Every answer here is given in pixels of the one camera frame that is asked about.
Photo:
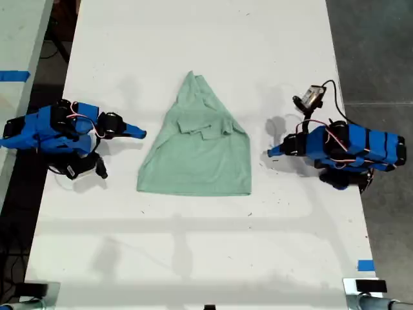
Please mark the dark-tipped blue gripper finger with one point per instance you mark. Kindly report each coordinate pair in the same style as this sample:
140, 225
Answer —
134, 128
275, 153

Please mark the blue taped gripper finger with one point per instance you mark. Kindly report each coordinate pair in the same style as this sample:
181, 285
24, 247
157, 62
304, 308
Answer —
132, 135
278, 147

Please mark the pale green T-shirt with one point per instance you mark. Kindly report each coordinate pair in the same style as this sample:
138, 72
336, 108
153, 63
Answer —
200, 161

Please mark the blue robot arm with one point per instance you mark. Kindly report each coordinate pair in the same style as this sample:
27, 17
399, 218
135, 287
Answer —
45, 129
371, 145

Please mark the long blue tape strip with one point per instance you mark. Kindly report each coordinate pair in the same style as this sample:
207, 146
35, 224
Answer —
14, 76

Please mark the white side table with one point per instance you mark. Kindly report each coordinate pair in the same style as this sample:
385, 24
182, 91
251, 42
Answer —
19, 32

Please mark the short blue tape strip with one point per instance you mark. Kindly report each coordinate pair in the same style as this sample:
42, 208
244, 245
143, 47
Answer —
366, 265

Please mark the small black box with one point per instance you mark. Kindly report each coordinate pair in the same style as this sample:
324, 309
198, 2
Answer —
32, 288
371, 285
209, 307

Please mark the grey metal pipe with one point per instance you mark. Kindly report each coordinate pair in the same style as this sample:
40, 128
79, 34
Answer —
19, 304
377, 303

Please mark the black camera stalk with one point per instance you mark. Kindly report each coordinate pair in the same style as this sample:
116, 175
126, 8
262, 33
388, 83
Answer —
309, 121

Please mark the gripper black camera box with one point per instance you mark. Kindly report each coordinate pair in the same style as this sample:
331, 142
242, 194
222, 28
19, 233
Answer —
80, 168
309, 97

